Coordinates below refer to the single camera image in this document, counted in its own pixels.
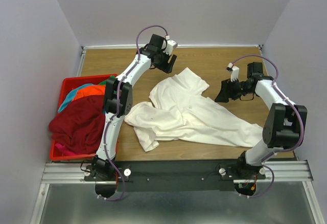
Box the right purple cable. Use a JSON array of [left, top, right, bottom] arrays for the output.
[[226, 54, 305, 199]]

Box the pink t shirt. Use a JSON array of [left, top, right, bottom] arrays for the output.
[[55, 143, 77, 156]]

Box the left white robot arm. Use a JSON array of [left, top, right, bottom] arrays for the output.
[[91, 34, 178, 181]]

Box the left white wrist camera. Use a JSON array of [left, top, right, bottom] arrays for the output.
[[163, 35, 178, 56]]

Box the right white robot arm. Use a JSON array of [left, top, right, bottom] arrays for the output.
[[215, 62, 308, 179]]

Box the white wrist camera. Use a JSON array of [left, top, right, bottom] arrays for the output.
[[226, 63, 240, 82], [163, 35, 178, 56]]

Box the orange t shirt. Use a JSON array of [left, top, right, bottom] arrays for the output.
[[74, 85, 105, 100]]

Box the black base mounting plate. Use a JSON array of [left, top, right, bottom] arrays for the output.
[[84, 160, 266, 195]]

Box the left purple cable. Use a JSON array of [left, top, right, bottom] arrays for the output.
[[103, 25, 171, 201]]

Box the purple cable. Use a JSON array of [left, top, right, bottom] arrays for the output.
[[103, 25, 171, 201], [226, 54, 305, 199]]

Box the aluminium frame rail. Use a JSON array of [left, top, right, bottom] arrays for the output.
[[31, 160, 319, 223]]

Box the green t shirt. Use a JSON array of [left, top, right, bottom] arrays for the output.
[[99, 75, 117, 85]]

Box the red plastic bin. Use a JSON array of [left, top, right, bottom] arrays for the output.
[[50, 74, 117, 162]]

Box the teal t shirt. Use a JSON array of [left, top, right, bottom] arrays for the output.
[[58, 89, 78, 113]]

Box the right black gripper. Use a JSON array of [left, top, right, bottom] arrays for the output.
[[214, 77, 253, 103]]

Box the dark red t shirt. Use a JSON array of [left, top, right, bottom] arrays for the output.
[[49, 95, 105, 154]]

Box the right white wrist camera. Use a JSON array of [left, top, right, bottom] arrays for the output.
[[226, 63, 240, 82]]

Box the white t shirt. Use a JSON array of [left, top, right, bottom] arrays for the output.
[[125, 68, 263, 152]]

